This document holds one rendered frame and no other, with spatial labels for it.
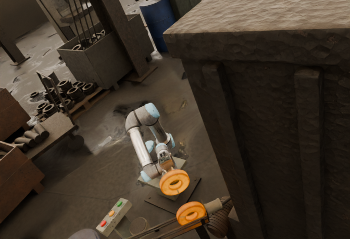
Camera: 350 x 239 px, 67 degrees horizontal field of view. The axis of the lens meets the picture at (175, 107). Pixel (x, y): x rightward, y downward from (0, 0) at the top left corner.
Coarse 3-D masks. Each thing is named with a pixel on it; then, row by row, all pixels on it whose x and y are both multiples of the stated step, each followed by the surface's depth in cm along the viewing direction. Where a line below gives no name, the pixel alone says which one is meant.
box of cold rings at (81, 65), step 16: (128, 16) 451; (96, 32) 491; (112, 32) 413; (144, 32) 459; (64, 48) 452; (80, 48) 420; (96, 48) 398; (112, 48) 418; (144, 48) 466; (80, 64) 422; (96, 64) 402; (112, 64) 423; (128, 64) 446; (80, 80) 467; (96, 80) 424; (112, 80) 429
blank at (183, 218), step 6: (186, 204) 138; (192, 204) 137; (198, 204) 139; (180, 210) 137; (186, 210) 136; (192, 210) 138; (198, 210) 139; (204, 210) 141; (180, 216) 137; (186, 216) 143; (192, 216) 143; (198, 216) 142; (180, 222) 140; (186, 222) 141
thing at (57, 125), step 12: (36, 72) 340; (60, 96) 311; (48, 120) 362; (60, 120) 351; (72, 120) 328; (36, 132) 347; (48, 132) 327; (60, 132) 327; (12, 144) 344; (24, 144) 316; (36, 144) 324; (48, 144) 315; (72, 144) 335; (36, 156) 308
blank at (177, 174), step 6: (168, 174) 131; (174, 174) 130; (180, 174) 131; (186, 174) 134; (162, 180) 131; (168, 180) 130; (174, 180) 132; (180, 180) 133; (186, 180) 135; (162, 186) 132; (168, 186) 133; (174, 186) 137; (180, 186) 136; (186, 186) 137; (162, 192) 134; (168, 192) 135; (174, 192) 137; (180, 192) 138
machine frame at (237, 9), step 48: (240, 0) 60; (288, 0) 51; (336, 0) 44; (192, 48) 57; (240, 48) 50; (288, 48) 44; (336, 48) 40; (240, 96) 63; (288, 96) 55; (336, 96) 48; (240, 144) 72; (288, 144) 64; (336, 144) 56; (240, 192) 94; (288, 192) 77; (336, 192) 65
